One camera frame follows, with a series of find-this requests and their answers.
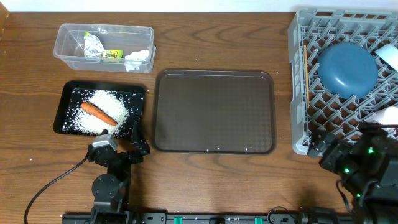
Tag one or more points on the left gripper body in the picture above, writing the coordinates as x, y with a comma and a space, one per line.
130, 160

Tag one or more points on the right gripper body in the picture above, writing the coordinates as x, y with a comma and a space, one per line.
337, 159

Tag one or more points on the pile of white rice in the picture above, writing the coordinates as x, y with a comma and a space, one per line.
123, 107

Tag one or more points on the orange carrot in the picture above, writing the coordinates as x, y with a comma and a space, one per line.
96, 112

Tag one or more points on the white pink cup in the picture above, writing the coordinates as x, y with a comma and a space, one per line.
387, 116

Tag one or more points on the dark blue plate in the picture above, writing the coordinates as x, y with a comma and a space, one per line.
347, 69

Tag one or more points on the white tissue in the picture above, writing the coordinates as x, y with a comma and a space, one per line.
134, 60

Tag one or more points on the wooden chopstick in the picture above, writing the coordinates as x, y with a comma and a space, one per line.
307, 85

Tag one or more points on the silver green snack wrapper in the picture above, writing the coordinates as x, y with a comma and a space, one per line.
93, 48

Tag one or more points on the light blue bowl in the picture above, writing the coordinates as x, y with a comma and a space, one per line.
389, 54

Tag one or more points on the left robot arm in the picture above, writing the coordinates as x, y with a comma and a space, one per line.
111, 190

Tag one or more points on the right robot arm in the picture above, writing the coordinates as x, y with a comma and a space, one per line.
366, 169

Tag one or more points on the grey dishwasher rack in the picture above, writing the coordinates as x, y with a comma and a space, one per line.
322, 28

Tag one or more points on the black rectangular tray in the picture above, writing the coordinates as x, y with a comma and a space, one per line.
69, 86

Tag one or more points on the brown serving tray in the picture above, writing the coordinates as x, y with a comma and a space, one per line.
214, 111

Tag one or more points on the clear plastic container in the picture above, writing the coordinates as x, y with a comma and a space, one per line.
69, 46

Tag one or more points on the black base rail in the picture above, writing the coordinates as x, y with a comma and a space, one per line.
162, 218

